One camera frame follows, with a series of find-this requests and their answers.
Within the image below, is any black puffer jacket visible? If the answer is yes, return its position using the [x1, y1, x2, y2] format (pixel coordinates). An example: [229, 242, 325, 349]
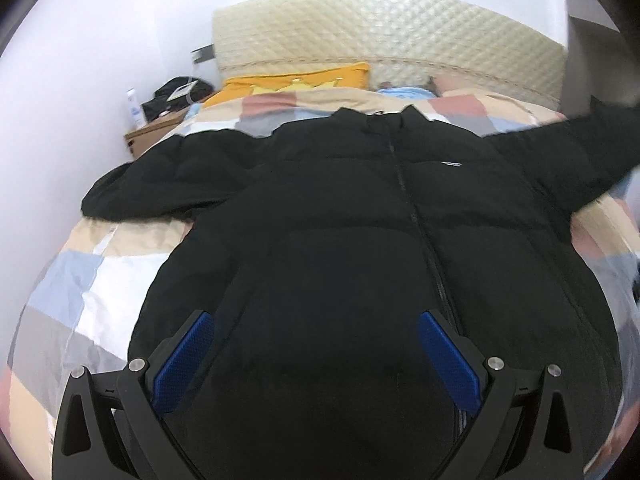
[81, 105, 639, 479]

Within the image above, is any patchwork checkered quilt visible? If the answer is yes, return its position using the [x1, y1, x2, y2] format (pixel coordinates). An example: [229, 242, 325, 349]
[1, 88, 639, 479]

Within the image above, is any brown cardboard box nightstand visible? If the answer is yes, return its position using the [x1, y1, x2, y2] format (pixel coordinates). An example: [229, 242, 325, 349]
[124, 108, 188, 159]

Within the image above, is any white plastic bottle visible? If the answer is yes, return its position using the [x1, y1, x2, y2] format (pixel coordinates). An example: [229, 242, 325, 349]
[126, 88, 146, 129]

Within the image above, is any black bag on nightstand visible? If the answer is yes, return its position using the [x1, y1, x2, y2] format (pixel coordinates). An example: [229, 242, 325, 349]
[142, 77, 214, 122]

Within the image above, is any light blue cloth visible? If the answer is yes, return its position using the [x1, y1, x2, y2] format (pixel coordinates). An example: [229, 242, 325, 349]
[378, 87, 436, 100]

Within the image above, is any pink pillow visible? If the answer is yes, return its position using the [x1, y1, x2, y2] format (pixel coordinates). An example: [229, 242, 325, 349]
[432, 75, 491, 96]

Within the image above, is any yellow pillow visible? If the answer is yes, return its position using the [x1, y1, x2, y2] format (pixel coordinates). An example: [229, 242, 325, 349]
[203, 62, 370, 107]

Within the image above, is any cream quilted headboard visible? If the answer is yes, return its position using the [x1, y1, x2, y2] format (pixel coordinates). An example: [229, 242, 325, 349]
[213, 0, 565, 110]

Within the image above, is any white charging cable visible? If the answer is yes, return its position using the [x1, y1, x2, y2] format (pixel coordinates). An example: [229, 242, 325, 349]
[169, 77, 202, 108]

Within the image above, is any black wall socket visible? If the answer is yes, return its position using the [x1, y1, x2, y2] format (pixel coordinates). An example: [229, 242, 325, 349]
[191, 44, 215, 64]

